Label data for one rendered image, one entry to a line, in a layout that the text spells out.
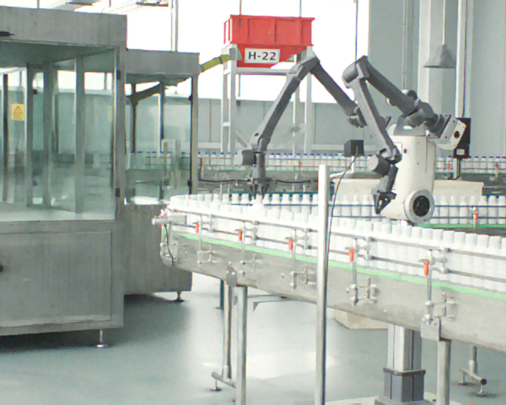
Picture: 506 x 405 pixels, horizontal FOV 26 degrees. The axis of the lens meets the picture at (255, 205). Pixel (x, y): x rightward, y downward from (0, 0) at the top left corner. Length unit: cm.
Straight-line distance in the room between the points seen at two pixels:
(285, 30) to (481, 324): 823
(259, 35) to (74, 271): 449
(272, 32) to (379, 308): 769
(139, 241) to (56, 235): 235
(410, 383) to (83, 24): 380
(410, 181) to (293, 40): 672
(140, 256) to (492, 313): 673
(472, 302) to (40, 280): 459
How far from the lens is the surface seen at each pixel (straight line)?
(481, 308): 352
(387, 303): 393
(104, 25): 779
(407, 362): 505
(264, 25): 1147
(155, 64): 996
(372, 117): 448
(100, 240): 778
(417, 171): 491
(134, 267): 994
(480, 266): 356
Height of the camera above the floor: 143
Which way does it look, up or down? 3 degrees down
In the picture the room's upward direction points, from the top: 1 degrees clockwise
